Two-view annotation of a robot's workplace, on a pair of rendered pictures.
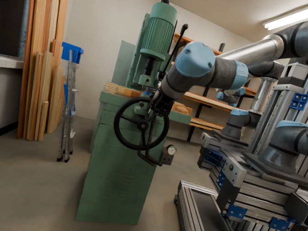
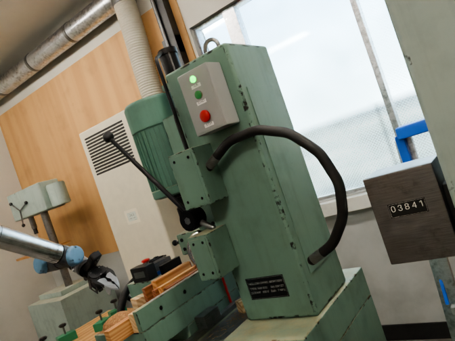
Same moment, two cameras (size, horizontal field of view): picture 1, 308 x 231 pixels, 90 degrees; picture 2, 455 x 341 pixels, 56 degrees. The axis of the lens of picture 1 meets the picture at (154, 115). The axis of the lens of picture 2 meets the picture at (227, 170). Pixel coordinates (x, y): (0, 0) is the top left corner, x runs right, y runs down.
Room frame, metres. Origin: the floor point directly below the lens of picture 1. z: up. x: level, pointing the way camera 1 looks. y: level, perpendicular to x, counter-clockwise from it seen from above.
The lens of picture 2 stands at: (2.27, -0.61, 1.22)
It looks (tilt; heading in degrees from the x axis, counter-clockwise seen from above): 0 degrees down; 141
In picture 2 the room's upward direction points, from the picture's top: 19 degrees counter-clockwise
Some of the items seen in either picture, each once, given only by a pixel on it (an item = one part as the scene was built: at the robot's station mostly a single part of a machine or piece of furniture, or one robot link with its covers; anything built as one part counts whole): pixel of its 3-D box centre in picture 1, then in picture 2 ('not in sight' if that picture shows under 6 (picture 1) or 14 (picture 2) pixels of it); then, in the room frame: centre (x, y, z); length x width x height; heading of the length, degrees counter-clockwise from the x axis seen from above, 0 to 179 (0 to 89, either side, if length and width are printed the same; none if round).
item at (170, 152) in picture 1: (170, 150); not in sight; (0.97, -0.17, 0.65); 0.06 x 0.04 x 0.08; 105
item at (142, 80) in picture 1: (144, 81); (202, 241); (1.12, 0.13, 1.03); 0.14 x 0.07 x 0.09; 15
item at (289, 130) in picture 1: (291, 135); not in sight; (0.74, -0.65, 0.98); 0.13 x 0.12 x 0.14; 19
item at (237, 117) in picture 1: (238, 117); not in sight; (1.24, -0.64, 0.98); 0.13 x 0.12 x 0.14; 105
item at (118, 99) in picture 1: (147, 107); (180, 297); (1.01, 0.06, 0.87); 0.61 x 0.30 x 0.06; 105
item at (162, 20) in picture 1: (158, 34); (165, 147); (1.10, 0.13, 1.35); 0.18 x 0.18 x 0.31
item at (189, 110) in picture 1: (159, 101); (179, 292); (1.14, -0.01, 0.92); 0.54 x 0.02 x 0.04; 105
